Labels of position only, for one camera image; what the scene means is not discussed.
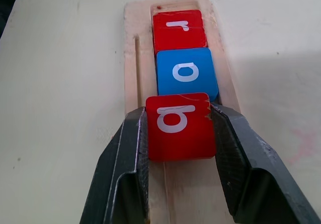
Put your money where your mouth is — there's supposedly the blue letter o block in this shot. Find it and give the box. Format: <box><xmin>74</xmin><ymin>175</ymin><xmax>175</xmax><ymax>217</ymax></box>
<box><xmin>156</xmin><ymin>47</ymin><xmax>220</xmax><ymax>102</ymax></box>

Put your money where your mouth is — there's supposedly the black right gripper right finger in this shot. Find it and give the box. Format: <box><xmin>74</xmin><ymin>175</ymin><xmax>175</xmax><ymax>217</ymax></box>
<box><xmin>208</xmin><ymin>102</ymin><xmax>321</xmax><ymax>224</ymax></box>

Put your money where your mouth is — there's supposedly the wooden letter tray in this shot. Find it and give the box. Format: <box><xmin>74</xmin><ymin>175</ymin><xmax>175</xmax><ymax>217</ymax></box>
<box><xmin>122</xmin><ymin>0</ymin><xmax>243</xmax><ymax>224</ymax></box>

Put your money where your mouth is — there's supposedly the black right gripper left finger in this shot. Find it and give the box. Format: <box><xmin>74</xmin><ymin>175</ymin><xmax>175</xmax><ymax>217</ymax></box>
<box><xmin>79</xmin><ymin>105</ymin><xmax>150</xmax><ymax>224</ymax></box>

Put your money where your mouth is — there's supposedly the red letter r block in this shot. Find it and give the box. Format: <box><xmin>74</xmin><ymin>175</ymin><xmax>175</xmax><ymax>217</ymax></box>
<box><xmin>152</xmin><ymin>9</ymin><xmax>208</xmax><ymax>55</ymax></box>

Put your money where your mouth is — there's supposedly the red letter b block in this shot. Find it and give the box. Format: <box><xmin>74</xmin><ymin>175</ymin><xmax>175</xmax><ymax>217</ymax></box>
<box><xmin>145</xmin><ymin>92</ymin><xmax>217</xmax><ymax>162</ymax></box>

